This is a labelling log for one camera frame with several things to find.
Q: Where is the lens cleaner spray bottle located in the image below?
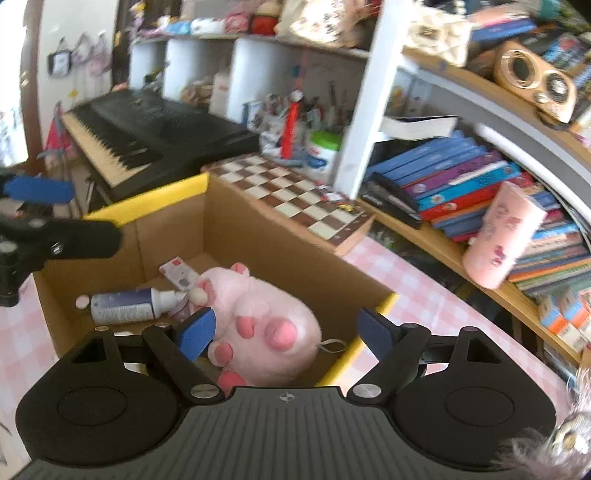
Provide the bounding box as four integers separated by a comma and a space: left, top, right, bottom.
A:
75, 288, 186, 326

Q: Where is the white bookshelf unit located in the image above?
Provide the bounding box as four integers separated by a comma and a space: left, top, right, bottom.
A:
128, 0, 591, 370

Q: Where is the wooden chessboard box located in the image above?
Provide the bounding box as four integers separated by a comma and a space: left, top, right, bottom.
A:
202, 154, 375, 255

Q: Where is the pink plush toy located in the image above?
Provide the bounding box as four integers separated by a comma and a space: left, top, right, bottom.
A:
187, 263, 348, 394

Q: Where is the wooden retro radio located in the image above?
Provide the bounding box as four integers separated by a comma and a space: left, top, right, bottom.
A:
493, 41, 577, 124

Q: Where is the white quilted handbag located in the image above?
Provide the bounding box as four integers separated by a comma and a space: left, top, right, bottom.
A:
406, 5, 473, 67

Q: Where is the black Yamaha keyboard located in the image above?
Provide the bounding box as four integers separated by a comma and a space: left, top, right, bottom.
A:
60, 89, 259, 204

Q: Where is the yellow cardboard box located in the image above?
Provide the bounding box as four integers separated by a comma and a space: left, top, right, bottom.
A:
32, 172, 401, 388

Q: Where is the orange white medicine box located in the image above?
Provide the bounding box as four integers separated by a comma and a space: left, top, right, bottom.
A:
539, 290, 590, 354

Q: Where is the white green-lid jar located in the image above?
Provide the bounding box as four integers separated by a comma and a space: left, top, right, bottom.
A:
304, 130, 342, 183

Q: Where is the pink printed tumbler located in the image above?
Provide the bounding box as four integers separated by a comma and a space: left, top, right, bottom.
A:
462, 181, 547, 290

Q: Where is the small white red box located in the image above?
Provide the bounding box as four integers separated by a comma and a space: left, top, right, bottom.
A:
158, 256, 199, 292

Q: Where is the red tassel pen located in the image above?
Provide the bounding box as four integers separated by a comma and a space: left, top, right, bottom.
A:
280, 89, 304, 160

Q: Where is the pen holder cup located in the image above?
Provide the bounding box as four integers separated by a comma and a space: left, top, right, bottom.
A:
259, 93, 290, 155

